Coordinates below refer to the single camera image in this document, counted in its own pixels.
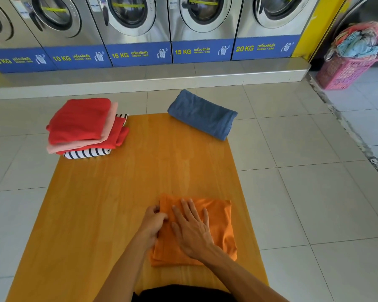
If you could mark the person's left hand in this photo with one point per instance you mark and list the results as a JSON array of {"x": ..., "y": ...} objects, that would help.
[{"x": 151, "y": 228}]

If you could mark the person's right hand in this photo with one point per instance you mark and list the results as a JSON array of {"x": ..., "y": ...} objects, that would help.
[{"x": 193, "y": 235}]

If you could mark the person's right little finger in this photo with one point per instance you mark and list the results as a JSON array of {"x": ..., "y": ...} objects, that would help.
[{"x": 206, "y": 218}]

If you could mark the person's right middle finger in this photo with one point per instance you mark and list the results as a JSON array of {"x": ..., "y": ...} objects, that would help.
[{"x": 185, "y": 210}]

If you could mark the person's right thumb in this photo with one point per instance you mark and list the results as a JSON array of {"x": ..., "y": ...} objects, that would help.
[{"x": 175, "y": 231}]

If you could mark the person's left thumb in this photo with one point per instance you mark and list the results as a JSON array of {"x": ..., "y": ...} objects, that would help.
[{"x": 163, "y": 217}]

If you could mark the orange garment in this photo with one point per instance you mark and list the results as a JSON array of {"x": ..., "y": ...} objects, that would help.
[{"x": 219, "y": 223}]

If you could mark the person's right forearm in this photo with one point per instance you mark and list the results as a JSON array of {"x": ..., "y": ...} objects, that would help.
[{"x": 242, "y": 276}]

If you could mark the person's left forearm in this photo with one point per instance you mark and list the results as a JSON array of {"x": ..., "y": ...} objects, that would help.
[{"x": 122, "y": 273}]

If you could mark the person's black shirt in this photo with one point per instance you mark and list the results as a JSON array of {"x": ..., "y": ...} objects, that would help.
[{"x": 182, "y": 295}]

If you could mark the folded red garment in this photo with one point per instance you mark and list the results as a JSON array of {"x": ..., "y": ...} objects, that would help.
[{"x": 116, "y": 135}]

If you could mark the folded blue garment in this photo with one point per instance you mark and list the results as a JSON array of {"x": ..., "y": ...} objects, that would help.
[{"x": 201, "y": 114}]

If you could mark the folded black-white striped garment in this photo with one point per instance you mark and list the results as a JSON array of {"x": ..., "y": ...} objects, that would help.
[{"x": 85, "y": 153}]

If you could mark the folded pink garment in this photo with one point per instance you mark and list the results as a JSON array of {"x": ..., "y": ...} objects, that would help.
[{"x": 108, "y": 124}]

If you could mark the folded red shirt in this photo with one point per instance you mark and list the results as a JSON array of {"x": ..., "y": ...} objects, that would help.
[{"x": 78, "y": 121}]

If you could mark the steel machine plinth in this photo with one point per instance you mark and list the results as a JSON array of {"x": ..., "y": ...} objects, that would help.
[{"x": 145, "y": 80}]

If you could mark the steel front-load washing machine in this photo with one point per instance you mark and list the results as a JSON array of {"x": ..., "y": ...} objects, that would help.
[
  {"x": 204, "y": 37},
  {"x": 271, "y": 32},
  {"x": 66, "y": 43},
  {"x": 6, "y": 43},
  {"x": 135, "y": 40}
]

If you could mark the pink plastic laundry basket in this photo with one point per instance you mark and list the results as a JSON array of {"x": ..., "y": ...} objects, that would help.
[{"x": 343, "y": 72}]

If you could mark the yellow pillar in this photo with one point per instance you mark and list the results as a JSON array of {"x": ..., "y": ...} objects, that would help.
[{"x": 318, "y": 31}]

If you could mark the pile of unfolded laundry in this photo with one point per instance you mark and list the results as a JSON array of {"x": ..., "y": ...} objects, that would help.
[{"x": 359, "y": 42}]

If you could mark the large steel washing machine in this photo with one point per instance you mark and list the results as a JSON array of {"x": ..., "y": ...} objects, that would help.
[{"x": 359, "y": 12}]

